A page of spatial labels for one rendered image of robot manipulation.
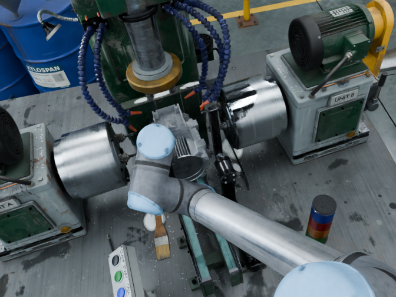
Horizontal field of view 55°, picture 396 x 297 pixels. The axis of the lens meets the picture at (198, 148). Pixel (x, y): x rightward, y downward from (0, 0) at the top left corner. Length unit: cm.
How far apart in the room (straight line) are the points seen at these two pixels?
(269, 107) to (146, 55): 47
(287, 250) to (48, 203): 90
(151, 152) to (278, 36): 279
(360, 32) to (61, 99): 147
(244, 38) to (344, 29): 231
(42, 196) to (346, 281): 107
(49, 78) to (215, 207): 225
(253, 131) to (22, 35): 185
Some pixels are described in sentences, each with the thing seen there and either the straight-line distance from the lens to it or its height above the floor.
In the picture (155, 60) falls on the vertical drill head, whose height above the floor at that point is 139.
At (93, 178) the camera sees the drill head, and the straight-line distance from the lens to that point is 134.
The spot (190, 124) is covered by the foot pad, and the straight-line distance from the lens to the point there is 140.
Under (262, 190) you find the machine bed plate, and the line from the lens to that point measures 154.
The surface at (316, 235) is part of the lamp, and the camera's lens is 113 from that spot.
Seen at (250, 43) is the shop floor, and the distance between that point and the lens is 354.
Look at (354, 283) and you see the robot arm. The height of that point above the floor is 165.
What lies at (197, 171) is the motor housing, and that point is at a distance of 141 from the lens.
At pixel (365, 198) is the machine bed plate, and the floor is 80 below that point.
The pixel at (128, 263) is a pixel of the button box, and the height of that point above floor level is 108.
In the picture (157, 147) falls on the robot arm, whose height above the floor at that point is 141.
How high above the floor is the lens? 210
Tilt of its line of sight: 51 degrees down
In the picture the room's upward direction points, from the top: 12 degrees counter-clockwise
